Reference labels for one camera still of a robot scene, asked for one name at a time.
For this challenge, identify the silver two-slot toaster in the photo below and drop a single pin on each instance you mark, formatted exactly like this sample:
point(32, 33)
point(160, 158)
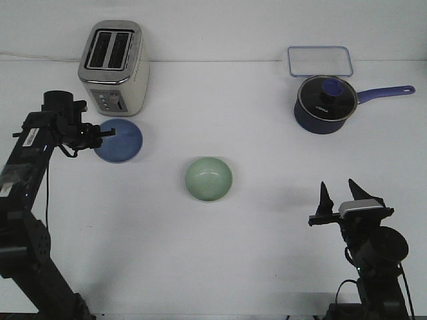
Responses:
point(114, 68)

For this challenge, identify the blue saucepan with handle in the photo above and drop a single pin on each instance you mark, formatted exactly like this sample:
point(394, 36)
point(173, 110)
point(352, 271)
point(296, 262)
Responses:
point(318, 126)

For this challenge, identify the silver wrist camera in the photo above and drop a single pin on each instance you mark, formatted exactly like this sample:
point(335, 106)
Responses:
point(351, 209)

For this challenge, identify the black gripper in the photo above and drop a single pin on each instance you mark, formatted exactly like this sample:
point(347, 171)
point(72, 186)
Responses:
point(356, 225)
point(64, 118)

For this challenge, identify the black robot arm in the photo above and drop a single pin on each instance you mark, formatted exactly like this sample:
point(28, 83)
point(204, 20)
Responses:
point(25, 240)
point(376, 251)

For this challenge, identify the clear blue-rimmed container lid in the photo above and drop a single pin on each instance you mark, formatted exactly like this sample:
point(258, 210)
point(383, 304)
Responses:
point(307, 61)

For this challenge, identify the green bowl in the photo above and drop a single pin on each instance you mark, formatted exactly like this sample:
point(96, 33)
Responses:
point(208, 179)

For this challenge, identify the glass pot lid blue knob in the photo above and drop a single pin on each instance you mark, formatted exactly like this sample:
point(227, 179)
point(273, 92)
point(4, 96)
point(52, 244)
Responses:
point(327, 98)

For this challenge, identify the blue bowl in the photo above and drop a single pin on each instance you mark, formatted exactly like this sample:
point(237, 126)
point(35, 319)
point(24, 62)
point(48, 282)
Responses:
point(124, 145)

